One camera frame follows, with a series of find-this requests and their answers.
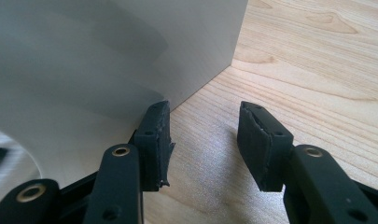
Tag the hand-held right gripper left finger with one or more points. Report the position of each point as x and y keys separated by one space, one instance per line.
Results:
x=121 y=186

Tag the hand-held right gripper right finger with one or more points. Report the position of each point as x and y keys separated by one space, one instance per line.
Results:
x=308 y=186

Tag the expandable grey metal bookend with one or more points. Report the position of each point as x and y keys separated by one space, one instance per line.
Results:
x=84 y=62

